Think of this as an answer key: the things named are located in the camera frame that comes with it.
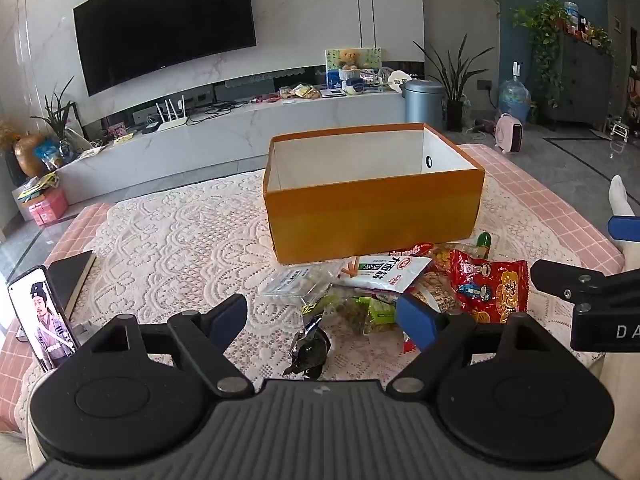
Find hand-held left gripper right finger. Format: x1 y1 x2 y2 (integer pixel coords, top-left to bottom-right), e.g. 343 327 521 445
387 291 556 396

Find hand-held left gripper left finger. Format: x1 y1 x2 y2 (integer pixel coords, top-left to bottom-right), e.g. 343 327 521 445
80 294 254 398

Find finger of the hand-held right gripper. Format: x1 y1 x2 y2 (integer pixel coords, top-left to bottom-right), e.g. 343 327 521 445
530 258 640 307
607 214 640 243

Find tan snack packet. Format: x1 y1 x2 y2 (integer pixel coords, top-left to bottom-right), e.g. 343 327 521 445
412 272 458 313

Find green snack packet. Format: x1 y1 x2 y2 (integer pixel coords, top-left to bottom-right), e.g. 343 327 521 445
350 296 401 336

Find white stick snack packet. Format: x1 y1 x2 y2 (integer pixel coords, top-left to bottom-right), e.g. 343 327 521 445
334 255 434 294

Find clear packet of yellow snacks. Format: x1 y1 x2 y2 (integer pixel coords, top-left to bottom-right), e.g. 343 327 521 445
429 244 481 276

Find red cartoon snack packet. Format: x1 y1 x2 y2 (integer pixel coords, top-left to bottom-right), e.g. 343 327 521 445
446 249 531 327

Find clear packet of white candies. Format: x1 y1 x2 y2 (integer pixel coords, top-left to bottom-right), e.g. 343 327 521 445
258 264 333 306

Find black foil snack packet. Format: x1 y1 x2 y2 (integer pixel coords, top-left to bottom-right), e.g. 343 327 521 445
281 316 332 377

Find orange cardboard box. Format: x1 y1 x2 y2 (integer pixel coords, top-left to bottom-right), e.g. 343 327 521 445
262 122 486 265

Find person's foot in white sock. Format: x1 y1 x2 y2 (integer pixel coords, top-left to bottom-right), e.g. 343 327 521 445
607 175 633 221

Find white step stool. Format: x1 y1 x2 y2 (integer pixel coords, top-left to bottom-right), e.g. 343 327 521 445
607 115 632 141

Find pink space heater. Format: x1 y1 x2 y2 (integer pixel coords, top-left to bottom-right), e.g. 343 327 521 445
494 112 523 153

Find grey cabinet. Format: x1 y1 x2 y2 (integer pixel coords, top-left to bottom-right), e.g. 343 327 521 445
555 35 615 128

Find black notebook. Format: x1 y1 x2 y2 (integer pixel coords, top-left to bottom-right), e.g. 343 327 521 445
47 250 97 311

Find blue water jug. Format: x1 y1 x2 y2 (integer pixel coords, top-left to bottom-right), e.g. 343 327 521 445
499 60 531 128

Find white marble television console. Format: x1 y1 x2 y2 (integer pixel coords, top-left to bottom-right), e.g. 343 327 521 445
55 91 426 206

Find smartphone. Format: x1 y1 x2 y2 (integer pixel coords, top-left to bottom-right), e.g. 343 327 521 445
7 265 81 373

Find potted plant with long leaves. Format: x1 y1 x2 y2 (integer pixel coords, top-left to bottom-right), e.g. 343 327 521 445
414 40 493 133

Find row of small bottles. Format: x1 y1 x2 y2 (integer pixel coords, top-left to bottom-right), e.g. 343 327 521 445
565 2 616 56

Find white router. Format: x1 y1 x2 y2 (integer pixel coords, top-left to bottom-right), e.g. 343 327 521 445
155 95 193 133

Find trailing ivy plant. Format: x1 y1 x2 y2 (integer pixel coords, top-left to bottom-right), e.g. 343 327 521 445
512 0 571 106

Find pink cardboard box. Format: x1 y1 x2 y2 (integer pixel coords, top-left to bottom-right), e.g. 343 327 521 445
22 187 70 226

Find grey-blue trash can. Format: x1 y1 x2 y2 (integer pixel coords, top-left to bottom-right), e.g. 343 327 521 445
402 79 446 131

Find colourful paper stack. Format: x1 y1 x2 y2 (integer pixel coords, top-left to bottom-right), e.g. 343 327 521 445
15 172 61 201

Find yellow snack bags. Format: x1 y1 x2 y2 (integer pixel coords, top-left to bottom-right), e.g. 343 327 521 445
280 84 321 100

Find blue bag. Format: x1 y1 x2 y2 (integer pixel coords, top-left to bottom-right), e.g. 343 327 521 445
35 140 61 166

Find blue box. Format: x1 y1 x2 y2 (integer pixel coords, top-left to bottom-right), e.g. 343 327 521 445
326 69 373 92

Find golden brown vase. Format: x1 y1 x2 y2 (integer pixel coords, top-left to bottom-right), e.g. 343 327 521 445
14 132 51 178

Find small potted plant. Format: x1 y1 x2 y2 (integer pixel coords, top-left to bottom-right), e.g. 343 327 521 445
30 77 81 156

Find green picture board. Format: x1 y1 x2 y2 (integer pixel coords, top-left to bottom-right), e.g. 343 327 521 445
325 47 382 72

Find brown teddy bear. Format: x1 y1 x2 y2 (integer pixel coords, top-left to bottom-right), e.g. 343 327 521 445
334 49 363 71

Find black wall television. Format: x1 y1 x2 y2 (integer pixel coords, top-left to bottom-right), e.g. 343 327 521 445
73 0 257 97

